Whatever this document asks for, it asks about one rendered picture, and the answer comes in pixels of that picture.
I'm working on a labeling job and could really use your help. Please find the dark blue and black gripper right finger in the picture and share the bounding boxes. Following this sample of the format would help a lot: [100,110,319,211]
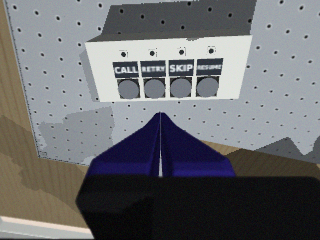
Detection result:
[161,112,236,176]

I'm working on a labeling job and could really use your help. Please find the grey perforated base plate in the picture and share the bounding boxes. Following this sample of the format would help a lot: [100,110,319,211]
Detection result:
[3,0,320,176]

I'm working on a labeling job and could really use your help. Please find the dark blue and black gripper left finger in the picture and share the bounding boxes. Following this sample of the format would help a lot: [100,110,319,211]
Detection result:
[84,113,160,179]

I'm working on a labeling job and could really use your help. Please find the white button panel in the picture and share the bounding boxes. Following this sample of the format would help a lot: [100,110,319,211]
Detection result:
[85,29,253,102]

